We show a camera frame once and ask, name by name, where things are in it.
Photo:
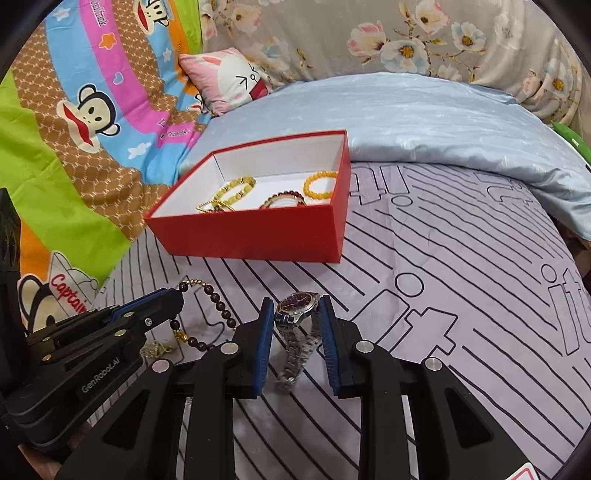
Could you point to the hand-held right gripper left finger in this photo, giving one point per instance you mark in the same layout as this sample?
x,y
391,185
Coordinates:
x,y
264,341

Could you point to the silver wristwatch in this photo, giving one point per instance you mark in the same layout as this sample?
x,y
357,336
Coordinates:
x,y
295,307

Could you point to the grey floral blanket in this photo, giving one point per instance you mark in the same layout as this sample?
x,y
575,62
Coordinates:
x,y
323,37

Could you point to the colourful monkey print blanket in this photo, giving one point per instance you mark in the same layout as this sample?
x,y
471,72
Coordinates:
x,y
92,152

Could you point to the lilac striped bedsheet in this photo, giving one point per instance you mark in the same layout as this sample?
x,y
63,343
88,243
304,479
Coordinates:
x,y
461,323

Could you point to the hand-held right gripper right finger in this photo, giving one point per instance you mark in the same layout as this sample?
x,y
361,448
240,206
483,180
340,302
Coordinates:
x,y
328,341

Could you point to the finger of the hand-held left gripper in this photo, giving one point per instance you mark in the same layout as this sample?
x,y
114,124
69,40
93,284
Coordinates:
x,y
129,307
157,314

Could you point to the green plastic object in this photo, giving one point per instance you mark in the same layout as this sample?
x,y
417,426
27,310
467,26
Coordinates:
x,y
570,136

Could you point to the red cardboard box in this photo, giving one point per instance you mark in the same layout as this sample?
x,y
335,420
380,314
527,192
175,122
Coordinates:
x,y
244,235

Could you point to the light blue blanket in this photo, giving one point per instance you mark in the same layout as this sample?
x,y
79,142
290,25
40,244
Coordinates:
x,y
415,120

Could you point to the pink cartoon pillow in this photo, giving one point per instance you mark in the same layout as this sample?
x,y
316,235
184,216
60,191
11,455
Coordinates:
x,y
207,74

